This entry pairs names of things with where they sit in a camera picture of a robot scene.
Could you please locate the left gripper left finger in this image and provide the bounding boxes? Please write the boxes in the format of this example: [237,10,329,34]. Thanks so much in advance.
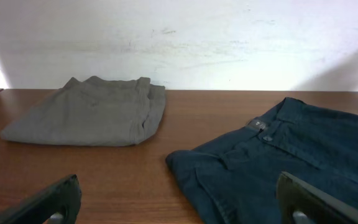
[0,174,81,224]

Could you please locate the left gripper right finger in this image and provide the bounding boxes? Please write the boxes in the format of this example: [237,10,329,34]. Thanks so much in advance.
[276,172,358,224]

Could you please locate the navy blue shorts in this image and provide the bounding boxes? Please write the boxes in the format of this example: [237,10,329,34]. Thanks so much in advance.
[166,97,358,223]

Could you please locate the folded grey shorts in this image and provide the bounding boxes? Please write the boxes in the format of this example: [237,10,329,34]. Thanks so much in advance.
[1,76,166,146]

